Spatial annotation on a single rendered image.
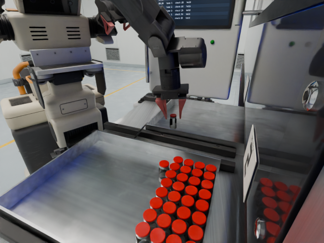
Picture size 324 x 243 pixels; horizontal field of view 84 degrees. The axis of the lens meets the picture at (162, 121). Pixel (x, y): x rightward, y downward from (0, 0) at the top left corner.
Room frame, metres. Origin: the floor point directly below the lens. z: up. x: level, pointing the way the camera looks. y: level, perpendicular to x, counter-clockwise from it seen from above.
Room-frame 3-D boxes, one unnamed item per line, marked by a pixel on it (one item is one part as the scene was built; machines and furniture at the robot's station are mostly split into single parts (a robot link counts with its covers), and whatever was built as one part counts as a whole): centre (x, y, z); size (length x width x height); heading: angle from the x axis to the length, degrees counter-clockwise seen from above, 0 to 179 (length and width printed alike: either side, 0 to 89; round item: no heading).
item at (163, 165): (0.28, 0.00, 0.90); 0.02 x 0.02 x 0.05
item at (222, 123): (0.53, -0.16, 0.90); 0.34 x 0.26 x 0.04; 68
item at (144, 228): (0.22, 0.00, 0.90); 0.18 x 0.02 x 0.05; 158
